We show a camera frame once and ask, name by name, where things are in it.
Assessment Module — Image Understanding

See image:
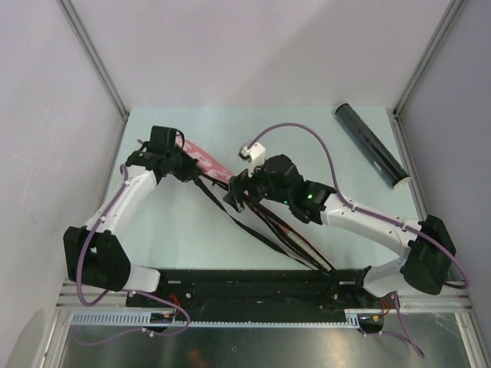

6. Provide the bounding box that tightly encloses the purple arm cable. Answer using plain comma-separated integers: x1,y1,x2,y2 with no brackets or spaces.
72,164,192,348
247,122,472,360

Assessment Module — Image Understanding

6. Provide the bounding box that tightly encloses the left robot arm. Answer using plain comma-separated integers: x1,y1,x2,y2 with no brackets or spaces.
63,126,202,307

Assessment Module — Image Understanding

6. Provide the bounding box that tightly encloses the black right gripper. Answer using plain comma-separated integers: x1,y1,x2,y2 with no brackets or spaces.
224,156,291,212

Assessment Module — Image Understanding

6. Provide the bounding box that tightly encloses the aluminium frame post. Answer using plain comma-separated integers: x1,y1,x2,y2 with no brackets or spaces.
57,0,130,123
392,0,467,120

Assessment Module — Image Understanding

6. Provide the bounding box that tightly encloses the left aluminium frame post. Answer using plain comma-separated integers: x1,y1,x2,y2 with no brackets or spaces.
57,0,130,123

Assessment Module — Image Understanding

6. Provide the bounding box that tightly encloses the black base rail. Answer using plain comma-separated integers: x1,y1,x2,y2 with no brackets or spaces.
125,268,407,324

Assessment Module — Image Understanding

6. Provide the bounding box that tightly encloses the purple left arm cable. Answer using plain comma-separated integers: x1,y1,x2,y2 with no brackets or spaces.
72,164,192,348

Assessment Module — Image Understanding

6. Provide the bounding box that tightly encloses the aluminium base extrusion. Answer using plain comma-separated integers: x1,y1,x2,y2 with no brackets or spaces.
56,279,473,314

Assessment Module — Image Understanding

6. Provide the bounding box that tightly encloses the white slotted cable duct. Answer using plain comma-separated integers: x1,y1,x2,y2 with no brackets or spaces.
71,310,384,328

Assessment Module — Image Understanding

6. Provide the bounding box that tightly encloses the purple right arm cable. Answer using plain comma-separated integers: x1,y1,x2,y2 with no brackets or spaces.
247,122,472,360

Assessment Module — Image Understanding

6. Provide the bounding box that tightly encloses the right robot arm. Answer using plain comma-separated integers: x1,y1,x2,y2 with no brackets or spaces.
224,155,456,307

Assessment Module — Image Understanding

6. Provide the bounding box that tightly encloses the right aluminium frame post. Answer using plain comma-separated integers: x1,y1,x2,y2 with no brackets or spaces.
392,0,467,120

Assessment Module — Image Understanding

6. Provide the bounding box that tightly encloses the pink racket bag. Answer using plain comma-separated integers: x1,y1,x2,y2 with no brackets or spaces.
176,136,336,274

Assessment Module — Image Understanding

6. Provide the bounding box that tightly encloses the black shuttlecock tube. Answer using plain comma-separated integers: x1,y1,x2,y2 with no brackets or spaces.
334,103,411,189

